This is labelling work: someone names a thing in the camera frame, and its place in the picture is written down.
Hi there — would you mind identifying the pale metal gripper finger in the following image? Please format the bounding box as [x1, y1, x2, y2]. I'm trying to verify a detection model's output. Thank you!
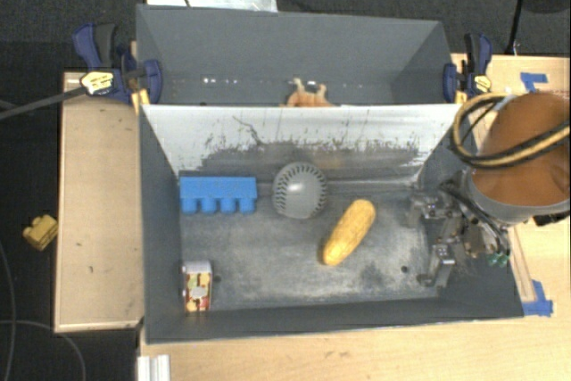
[417, 242, 458, 289]
[406, 194, 443, 229]

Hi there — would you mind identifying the yellow toy corn cob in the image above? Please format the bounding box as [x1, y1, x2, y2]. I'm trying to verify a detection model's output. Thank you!
[317, 198, 377, 267]

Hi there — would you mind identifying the grey baseball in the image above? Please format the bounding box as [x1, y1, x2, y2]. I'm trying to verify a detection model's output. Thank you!
[271, 162, 329, 220]

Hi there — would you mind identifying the grey metal bin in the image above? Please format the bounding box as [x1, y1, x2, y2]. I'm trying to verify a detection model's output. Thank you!
[135, 4, 525, 344]

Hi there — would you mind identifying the tan toy animal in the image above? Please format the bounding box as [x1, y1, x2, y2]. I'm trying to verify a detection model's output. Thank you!
[279, 77, 338, 109]

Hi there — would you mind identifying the blue toy brick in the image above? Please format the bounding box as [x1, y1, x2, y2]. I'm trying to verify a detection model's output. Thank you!
[178, 176, 260, 217]

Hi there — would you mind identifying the small red and yellow box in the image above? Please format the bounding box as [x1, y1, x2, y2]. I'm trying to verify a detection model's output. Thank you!
[179, 260, 214, 314]

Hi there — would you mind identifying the pale wood board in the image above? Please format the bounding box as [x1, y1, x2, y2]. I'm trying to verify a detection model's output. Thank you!
[53, 70, 146, 334]

